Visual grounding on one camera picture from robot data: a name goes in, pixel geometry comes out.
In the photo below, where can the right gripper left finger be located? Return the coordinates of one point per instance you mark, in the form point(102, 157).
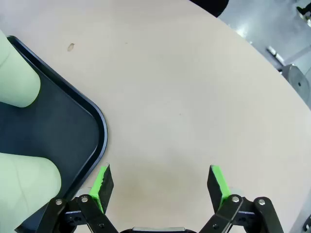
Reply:
point(107, 184)

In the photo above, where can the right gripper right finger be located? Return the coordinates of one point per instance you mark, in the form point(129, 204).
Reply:
point(215, 187)

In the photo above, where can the sage green cup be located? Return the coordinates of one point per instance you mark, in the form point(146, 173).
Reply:
point(24, 184)

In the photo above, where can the pale mint green cup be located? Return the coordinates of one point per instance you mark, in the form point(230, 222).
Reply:
point(17, 80)

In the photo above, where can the black plastic tray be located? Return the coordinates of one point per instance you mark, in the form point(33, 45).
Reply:
point(60, 121)

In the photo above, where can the grey metal floor plate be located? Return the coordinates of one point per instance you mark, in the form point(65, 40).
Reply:
point(298, 85)

